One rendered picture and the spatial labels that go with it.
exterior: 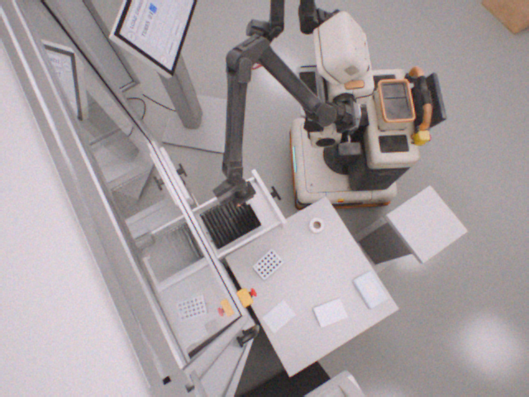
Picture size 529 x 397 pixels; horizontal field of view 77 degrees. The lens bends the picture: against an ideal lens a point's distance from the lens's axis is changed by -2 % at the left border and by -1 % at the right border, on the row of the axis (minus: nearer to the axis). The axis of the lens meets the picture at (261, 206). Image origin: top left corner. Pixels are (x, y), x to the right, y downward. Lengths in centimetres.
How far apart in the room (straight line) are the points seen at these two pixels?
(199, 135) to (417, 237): 170
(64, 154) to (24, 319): 20
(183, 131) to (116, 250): 232
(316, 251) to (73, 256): 130
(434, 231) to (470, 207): 106
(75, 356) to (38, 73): 36
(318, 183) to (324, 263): 74
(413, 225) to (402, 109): 57
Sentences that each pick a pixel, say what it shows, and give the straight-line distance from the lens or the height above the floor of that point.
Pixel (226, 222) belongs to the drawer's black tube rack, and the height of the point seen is 90.
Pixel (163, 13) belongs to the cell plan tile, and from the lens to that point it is 190.
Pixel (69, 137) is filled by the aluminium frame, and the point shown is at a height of 199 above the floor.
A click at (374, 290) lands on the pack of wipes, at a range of 163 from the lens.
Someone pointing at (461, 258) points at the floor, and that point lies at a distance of 273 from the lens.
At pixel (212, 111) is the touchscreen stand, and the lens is 274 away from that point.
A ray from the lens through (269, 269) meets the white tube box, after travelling 157.
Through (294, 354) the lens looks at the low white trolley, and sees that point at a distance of 162.
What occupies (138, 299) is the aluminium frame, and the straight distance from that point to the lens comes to 39.
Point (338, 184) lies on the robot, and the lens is 224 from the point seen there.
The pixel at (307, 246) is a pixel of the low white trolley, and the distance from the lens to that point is 163.
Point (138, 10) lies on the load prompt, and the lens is 183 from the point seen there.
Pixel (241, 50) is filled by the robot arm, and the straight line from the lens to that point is 108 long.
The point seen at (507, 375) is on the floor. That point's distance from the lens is 285.
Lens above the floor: 236
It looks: 75 degrees down
